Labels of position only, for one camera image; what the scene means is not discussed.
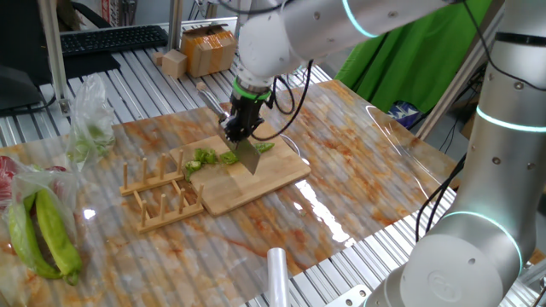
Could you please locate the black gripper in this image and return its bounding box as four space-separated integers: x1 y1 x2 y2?
221 96 266 144

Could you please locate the steel kitchen knife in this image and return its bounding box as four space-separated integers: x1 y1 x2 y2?
197 87 262 176

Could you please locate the wooden cutting board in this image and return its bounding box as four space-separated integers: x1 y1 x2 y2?
169 120 312 217

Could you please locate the taped cardboard box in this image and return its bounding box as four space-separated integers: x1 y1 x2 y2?
178 24 238 79

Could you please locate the large wooden cube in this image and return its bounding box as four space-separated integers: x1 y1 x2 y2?
160 48 189 80

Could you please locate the wooden peg rack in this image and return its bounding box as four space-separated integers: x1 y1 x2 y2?
118 148 206 235

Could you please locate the marbled plastic table sheet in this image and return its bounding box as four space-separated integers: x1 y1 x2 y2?
0 79 464 307

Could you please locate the pale green pepper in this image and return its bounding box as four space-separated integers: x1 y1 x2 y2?
67 123 116 164

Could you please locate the white plastic bag roll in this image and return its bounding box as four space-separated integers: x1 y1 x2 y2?
265 246 293 307

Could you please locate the crumpled clear plastic bag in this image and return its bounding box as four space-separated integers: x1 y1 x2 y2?
66 72 117 172

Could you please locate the black keyboard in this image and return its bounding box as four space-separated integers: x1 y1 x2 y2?
59 24 170 59

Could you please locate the blue patterned bag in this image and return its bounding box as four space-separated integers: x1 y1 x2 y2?
386 100 422 130

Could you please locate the black desk mat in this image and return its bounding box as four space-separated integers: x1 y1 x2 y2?
61 49 122 82

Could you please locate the green cloth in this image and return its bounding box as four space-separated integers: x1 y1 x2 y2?
334 0 494 115

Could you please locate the red pepper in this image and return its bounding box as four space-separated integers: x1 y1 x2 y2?
0 155 20 210
42 165 72 201

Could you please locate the slanted aluminium pole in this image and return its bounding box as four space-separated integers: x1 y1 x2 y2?
415 8 504 142

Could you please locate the green pepper with curled stem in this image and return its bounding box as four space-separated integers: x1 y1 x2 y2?
34 187 84 287

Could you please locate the brown floor carton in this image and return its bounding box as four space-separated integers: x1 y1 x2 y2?
459 113 481 148

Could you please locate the black desktop monitor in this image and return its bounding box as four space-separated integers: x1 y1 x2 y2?
0 0 52 113

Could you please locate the green pepper inside bag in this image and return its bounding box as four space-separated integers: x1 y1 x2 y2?
7 194 64 281

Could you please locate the black camera cable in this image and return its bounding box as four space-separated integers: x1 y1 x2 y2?
250 59 316 143

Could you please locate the aluminium frame post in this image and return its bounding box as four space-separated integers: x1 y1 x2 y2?
37 0 73 117
166 0 184 53

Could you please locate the thin black cable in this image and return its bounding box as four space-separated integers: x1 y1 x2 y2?
427 178 464 234
414 153 468 243

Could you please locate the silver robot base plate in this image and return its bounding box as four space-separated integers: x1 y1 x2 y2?
322 284 373 307

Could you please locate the black monitor cable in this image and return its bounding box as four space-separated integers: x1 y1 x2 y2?
0 94 59 119

